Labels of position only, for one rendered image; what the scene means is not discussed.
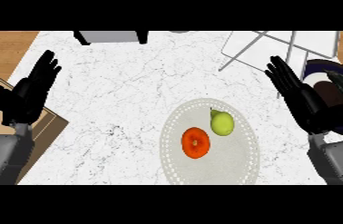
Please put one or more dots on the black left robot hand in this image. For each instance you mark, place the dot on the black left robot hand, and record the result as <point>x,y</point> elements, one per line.
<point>26,94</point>

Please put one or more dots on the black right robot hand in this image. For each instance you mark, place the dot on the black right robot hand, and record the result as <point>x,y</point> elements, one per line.
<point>303,100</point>

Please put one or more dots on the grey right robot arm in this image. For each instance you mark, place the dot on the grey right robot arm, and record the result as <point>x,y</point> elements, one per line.
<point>326,158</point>

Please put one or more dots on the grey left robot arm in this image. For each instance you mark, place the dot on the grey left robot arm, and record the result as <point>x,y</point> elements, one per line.
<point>14,155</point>

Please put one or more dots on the green pear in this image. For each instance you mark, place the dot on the green pear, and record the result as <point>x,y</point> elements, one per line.
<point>221,123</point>

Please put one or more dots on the pale round placemat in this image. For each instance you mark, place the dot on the pale round placemat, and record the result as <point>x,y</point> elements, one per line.
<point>210,143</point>

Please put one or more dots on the dark brown round food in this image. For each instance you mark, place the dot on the dark brown round food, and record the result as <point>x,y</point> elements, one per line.
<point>329,93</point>

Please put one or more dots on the dark blue plate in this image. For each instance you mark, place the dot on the dark blue plate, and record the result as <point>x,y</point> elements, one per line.
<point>319,71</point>

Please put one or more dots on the grey black-legged appliance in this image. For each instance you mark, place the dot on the grey black-legged appliance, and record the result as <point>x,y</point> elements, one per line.
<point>111,37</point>

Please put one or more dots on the orange tomato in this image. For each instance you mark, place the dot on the orange tomato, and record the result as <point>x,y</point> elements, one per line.
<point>195,142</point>

